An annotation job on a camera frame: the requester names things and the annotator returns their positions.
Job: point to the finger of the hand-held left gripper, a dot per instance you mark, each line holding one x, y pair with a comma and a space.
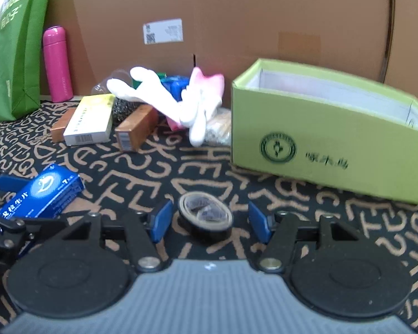
7, 224
8, 182

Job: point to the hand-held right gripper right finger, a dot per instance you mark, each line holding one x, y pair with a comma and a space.
259, 222

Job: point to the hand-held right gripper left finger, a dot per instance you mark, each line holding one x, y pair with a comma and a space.
162, 221

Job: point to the blue medicine box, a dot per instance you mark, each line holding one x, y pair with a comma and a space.
45, 188

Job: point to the black tape roll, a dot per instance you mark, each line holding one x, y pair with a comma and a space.
202, 233

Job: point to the white yellow medicine box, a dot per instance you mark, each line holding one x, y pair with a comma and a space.
89, 120

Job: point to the light green cardboard box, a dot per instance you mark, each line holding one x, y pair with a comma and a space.
334, 139

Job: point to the white pink plush toy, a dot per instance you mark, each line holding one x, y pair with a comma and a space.
191, 111

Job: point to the black letter print tablecloth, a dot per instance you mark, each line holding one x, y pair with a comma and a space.
142, 174

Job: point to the copper brown box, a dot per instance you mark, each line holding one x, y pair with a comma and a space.
136, 128
61, 125

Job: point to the beige speckled packet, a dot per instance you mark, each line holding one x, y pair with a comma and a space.
219, 128

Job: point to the grey steel wool scrubber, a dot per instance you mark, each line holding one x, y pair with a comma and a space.
123, 109

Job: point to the green paper bag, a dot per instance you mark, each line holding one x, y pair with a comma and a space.
17, 59

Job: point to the pink thermos bottle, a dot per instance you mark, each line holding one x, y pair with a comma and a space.
57, 62

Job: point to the blue cube box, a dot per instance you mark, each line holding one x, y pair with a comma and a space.
176, 88

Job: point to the small green box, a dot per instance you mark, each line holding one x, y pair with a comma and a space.
160, 75

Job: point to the clear plastic bottle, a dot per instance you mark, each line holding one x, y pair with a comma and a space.
118, 76

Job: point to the white shipping label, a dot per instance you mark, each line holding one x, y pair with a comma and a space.
163, 31

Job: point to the large brown cardboard sheet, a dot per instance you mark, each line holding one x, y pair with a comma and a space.
264, 14

